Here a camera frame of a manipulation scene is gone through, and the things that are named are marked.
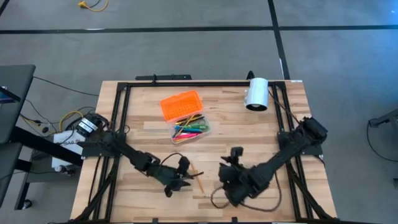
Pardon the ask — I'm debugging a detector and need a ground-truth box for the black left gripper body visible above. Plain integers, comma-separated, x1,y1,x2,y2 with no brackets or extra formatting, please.
157,156,192,198

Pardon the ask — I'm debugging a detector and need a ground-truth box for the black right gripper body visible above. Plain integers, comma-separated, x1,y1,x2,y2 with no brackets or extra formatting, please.
219,146,265,207

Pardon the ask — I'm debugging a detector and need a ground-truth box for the pink highlighter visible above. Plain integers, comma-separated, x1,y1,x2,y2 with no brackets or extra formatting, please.
175,133,201,140

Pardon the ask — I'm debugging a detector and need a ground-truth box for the blue pen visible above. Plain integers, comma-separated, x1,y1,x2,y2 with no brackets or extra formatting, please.
174,126,203,133

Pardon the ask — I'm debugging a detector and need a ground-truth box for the black pen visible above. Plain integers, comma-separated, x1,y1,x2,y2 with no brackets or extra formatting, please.
177,114,205,123

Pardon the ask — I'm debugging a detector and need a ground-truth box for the yellow highlighter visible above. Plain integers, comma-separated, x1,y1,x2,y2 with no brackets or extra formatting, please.
175,116,205,125

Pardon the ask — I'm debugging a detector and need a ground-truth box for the clear box with orange lid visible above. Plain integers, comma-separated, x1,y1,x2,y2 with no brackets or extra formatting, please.
159,90,213,146

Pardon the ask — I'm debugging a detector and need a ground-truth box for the white labelled box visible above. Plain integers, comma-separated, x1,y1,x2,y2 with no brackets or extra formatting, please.
51,129,87,169

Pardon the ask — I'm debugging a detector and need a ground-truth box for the black bar device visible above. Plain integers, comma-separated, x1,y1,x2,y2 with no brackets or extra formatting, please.
135,73,193,82

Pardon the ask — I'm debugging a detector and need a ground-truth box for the grey stand leg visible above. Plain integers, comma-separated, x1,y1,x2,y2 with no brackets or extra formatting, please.
368,108,398,129

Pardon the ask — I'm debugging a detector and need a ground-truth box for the tablet with blue screen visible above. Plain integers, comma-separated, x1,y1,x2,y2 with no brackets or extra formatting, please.
0,86,22,104

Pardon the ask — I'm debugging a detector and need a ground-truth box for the dark grey desk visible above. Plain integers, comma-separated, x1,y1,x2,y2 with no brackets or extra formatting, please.
0,64,84,211

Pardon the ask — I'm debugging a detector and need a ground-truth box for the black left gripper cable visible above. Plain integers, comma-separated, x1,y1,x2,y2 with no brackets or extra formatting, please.
160,151,184,166

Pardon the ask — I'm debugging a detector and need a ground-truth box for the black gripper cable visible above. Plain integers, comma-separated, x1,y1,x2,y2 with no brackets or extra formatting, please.
160,151,184,166
210,170,283,213

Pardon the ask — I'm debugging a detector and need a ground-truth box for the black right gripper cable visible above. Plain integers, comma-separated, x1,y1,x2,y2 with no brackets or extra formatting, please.
210,170,283,213

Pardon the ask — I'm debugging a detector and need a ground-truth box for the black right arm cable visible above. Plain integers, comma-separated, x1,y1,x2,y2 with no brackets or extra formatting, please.
267,91,304,124

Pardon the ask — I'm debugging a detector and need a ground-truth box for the black aluminium table frame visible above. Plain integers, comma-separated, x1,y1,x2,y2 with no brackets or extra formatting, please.
70,80,338,224

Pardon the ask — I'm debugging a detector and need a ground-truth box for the yellow arm cable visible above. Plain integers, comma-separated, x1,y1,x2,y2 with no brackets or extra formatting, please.
19,110,85,133

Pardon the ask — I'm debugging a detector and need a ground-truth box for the thin black floor cable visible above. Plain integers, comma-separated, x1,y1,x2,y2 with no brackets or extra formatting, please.
32,75,100,97

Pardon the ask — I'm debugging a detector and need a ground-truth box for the black stand cable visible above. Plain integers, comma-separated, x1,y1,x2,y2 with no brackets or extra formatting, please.
366,120,398,162

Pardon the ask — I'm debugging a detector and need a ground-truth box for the yellow floor cable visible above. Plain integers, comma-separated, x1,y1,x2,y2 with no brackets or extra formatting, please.
76,0,109,12

